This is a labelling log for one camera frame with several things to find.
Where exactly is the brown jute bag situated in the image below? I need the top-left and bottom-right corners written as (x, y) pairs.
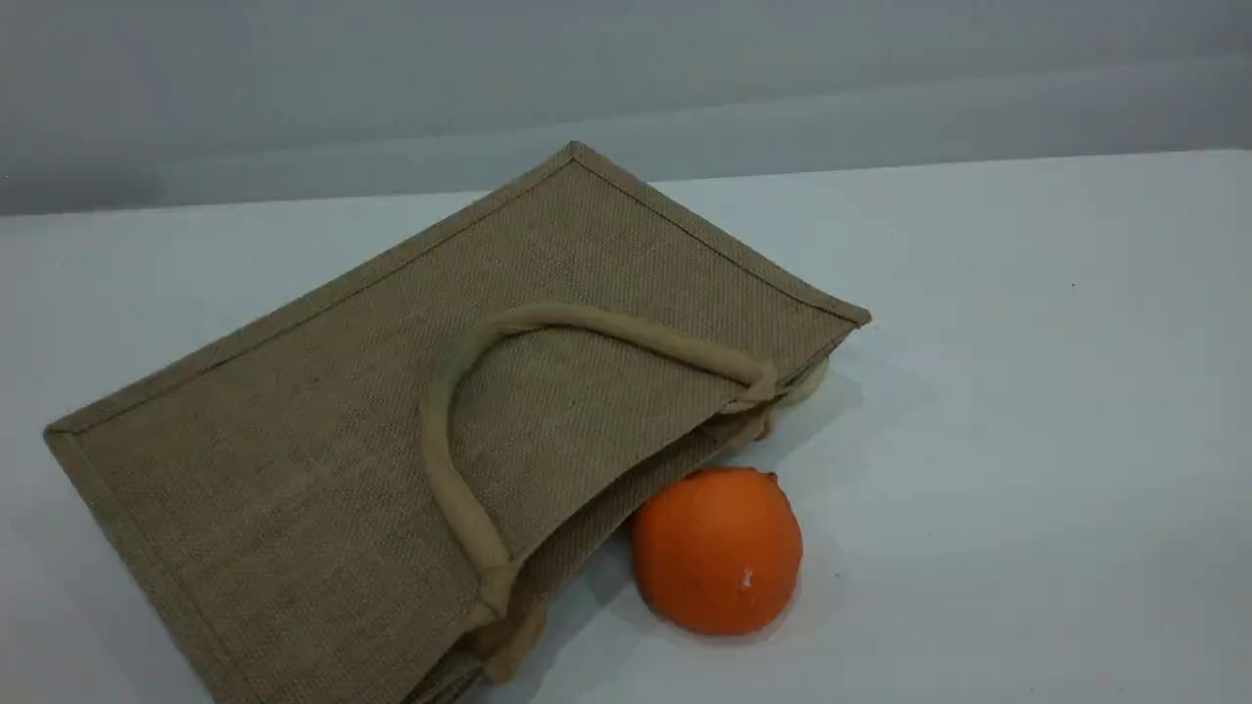
top-left (43, 141), bottom-right (873, 704)

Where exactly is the pale round bun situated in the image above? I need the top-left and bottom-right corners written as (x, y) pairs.
top-left (778, 357), bottom-right (832, 408)

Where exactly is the orange fruit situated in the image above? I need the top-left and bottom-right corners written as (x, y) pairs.
top-left (631, 466), bottom-right (805, 638)

